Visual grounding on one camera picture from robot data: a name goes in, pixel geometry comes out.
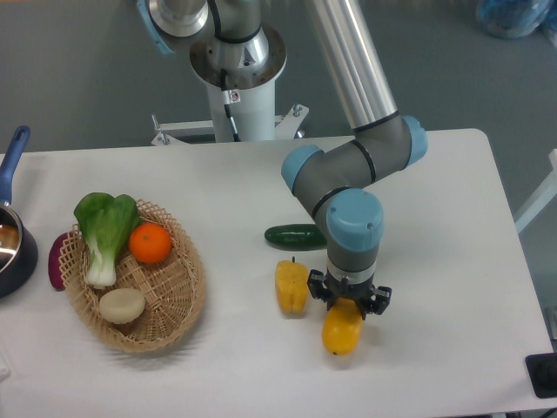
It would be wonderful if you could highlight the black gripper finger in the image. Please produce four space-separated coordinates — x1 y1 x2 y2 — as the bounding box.
356 285 392 320
307 269 335 311

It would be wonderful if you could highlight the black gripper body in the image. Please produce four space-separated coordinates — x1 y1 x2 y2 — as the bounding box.
325 272 373 310

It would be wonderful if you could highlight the yellow mango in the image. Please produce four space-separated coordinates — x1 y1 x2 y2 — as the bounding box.
321 299 363 356

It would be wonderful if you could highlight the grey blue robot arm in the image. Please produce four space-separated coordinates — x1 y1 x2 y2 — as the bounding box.
137 1 428 315

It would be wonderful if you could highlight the yellow bell pepper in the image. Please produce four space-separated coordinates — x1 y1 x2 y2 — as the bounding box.
275 257 309 316

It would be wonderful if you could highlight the green cucumber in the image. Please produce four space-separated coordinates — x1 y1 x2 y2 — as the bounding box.
264 224 327 251

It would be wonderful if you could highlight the woven wicker basket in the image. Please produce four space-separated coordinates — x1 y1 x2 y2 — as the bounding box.
58 199 206 353

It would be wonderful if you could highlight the orange fruit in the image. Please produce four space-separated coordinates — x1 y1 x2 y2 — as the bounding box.
128 223 172 264

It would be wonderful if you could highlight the black device at table edge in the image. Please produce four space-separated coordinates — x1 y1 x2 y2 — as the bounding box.
525 353 557 399

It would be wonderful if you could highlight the green bok choy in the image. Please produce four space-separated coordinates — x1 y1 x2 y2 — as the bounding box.
74 192 141 289

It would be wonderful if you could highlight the purple eggplant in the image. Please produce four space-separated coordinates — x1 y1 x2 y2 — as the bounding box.
48 233 72 292

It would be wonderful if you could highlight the blue plastic bag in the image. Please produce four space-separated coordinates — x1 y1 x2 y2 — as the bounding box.
476 1 556 46

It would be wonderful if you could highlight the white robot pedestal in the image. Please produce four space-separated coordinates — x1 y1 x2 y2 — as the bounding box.
151 24 310 145

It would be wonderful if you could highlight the white frame at right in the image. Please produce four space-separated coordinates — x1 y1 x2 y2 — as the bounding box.
513 149 556 234

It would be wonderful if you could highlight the black cable on pedestal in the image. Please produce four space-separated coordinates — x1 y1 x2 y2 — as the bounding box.
219 68 242 143

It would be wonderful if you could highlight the blue handled saucepan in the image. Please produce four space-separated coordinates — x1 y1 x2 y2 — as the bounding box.
1 125 38 298

